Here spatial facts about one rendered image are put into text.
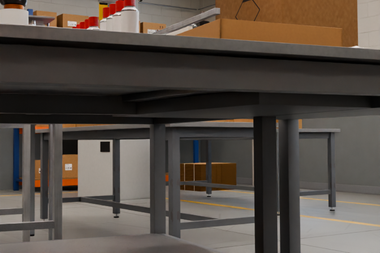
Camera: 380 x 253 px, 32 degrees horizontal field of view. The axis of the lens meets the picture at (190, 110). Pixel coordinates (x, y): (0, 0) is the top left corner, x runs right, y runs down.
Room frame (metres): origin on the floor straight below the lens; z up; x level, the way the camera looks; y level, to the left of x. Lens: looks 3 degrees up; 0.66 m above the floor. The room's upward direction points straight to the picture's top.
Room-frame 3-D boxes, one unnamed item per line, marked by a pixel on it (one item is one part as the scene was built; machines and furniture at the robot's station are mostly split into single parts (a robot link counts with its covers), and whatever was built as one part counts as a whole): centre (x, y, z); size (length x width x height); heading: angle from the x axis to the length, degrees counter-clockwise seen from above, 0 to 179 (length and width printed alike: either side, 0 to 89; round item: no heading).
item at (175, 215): (4.86, 0.38, 0.39); 2.20 x 0.80 x 0.78; 33
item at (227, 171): (9.38, -0.24, 0.18); 0.64 x 0.52 x 0.37; 126
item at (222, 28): (1.32, -0.11, 0.85); 0.30 x 0.26 x 0.04; 25
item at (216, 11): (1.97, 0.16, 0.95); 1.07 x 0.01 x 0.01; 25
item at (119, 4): (1.98, 0.21, 0.98); 0.05 x 0.05 x 0.20
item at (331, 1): (1.73, -0.25, 0.99); 0.30 x 0.24 x 0.27; 30
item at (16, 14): (2.03, 0.54, 1.03); 0.09 x 0.09 x 0.30
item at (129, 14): (1.90, 0.17, 0.98); 0.05 x 0.05 x 0.20
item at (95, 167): (8.03, 0.91, 0.61); 0.70 x 0.60 x 1.22; 44
